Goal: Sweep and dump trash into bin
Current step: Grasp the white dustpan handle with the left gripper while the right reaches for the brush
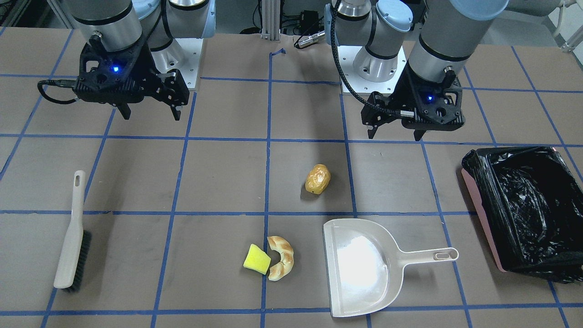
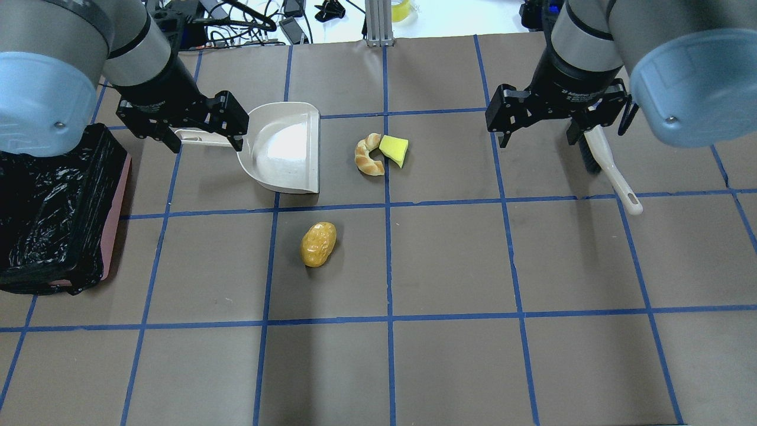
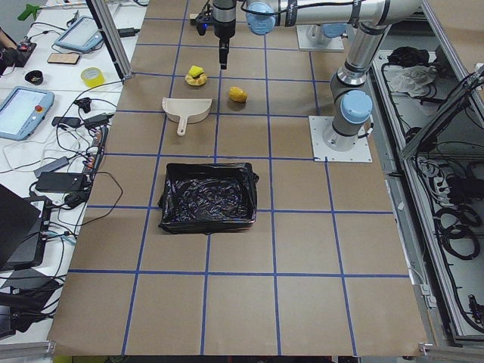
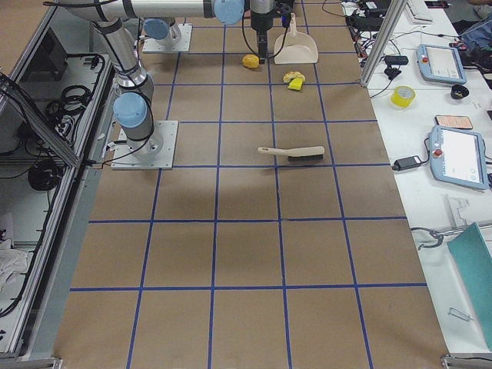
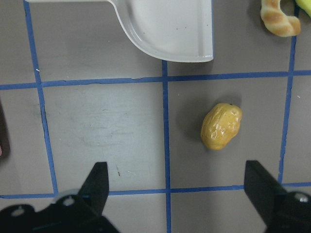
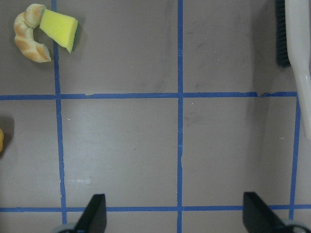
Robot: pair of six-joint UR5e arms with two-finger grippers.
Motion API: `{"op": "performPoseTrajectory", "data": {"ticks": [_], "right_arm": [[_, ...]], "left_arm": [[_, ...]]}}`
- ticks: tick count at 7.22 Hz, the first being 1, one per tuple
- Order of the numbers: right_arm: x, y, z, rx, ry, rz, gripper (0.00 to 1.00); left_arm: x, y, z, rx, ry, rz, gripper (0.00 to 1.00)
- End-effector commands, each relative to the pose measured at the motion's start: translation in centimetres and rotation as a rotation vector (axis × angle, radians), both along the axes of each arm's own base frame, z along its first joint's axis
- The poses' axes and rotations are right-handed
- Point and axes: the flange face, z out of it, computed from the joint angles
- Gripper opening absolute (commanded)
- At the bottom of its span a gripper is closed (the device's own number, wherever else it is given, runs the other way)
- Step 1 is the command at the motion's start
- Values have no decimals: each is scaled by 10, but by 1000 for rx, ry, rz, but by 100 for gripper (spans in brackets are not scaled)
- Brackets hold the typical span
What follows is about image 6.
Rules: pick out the toy croissant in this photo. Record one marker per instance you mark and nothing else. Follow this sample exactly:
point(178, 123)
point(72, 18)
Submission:
point(24, 26)

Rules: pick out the white hand brush black bristles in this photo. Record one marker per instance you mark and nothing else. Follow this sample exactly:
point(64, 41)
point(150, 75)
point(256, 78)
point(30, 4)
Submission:
point(293, 48)

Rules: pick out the yellow toy lemon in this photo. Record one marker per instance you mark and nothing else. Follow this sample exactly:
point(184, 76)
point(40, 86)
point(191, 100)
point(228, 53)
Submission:
point(1, 140)

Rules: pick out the yellow green sponge piece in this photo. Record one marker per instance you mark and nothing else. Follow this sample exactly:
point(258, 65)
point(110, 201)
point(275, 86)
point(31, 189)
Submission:
point(59, 27)

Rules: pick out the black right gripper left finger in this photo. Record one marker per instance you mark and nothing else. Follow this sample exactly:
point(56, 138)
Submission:
point(93, 219)

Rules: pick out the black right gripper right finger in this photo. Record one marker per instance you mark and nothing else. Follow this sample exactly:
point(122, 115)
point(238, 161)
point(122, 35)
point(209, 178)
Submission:
point(257, 217)

